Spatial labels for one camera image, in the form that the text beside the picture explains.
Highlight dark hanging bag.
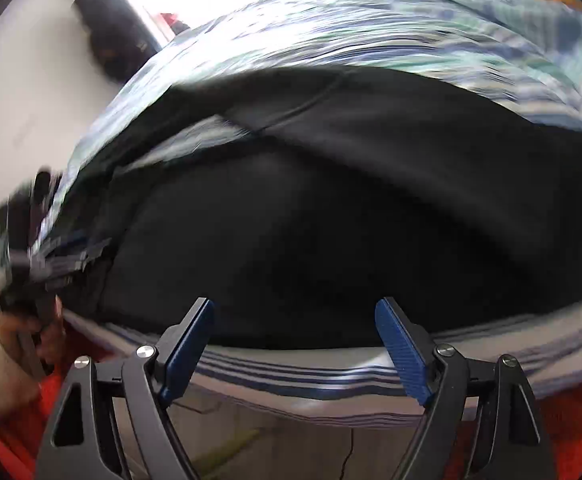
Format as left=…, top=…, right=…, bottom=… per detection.
left=74, top=0, right=158, bottom=86

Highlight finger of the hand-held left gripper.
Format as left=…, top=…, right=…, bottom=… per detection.
left=38, top=236, right=115, bottom=284

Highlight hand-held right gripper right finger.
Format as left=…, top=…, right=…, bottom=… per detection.
left=374, top=297, right=556, bottom=480

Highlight black pants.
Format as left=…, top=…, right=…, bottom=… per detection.
left=74, top=67, right=582, bottom=348

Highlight striped bed blanket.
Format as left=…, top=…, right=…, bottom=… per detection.
left=31, top=0, right=582, bottom=428

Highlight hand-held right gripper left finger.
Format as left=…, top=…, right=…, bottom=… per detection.
left=34, top=297, right=217, bottom=480

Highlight black cable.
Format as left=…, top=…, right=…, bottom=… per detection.
left=337, top=427, right=356, bottom=480

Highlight red cloth item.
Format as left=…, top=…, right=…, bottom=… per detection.
left=158, top=11, right=193, bottom=37

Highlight person's left hand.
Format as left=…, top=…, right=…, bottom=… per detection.
left=0, top=295, right=65, bottom=367

